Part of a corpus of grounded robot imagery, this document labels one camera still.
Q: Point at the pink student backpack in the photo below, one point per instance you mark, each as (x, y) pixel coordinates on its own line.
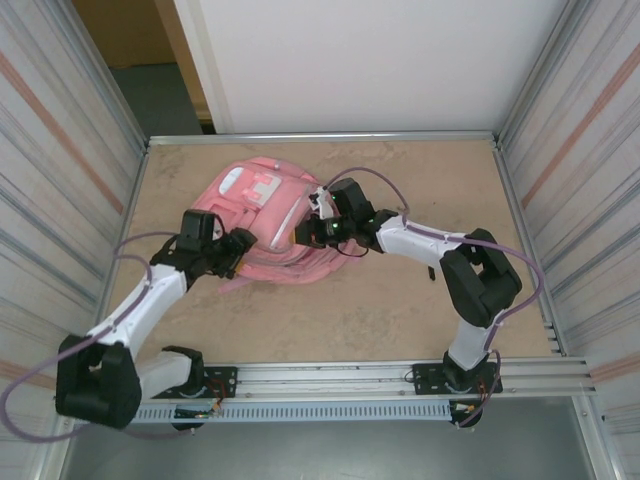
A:
(235, 205)

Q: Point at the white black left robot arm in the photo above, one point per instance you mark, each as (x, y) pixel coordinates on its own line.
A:
(150, 295)

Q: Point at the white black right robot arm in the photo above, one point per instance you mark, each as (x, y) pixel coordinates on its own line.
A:
(415, 242)

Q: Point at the small green circuit board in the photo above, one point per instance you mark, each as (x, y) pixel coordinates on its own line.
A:
(197, 413)

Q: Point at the brown wooden door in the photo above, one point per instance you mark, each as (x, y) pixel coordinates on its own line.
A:
(125, 30)

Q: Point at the yellow plug connector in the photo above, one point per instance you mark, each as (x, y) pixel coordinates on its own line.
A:
(467, 407)

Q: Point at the aluminium table side rail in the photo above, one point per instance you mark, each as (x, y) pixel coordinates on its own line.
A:
(131, 210)
(515, 200)

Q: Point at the thin aluminium table rail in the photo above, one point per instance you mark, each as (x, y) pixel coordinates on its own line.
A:
(400, 136)

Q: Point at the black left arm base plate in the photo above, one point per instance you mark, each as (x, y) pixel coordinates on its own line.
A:
(225, 380)

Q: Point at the wide aluminium mounting rail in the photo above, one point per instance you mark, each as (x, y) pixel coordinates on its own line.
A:
(325, 382)

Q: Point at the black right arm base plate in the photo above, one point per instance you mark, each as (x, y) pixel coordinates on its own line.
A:
(425, 377)

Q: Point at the aluminium frame post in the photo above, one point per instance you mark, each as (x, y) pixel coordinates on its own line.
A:
(104, 70)
(541, 70)

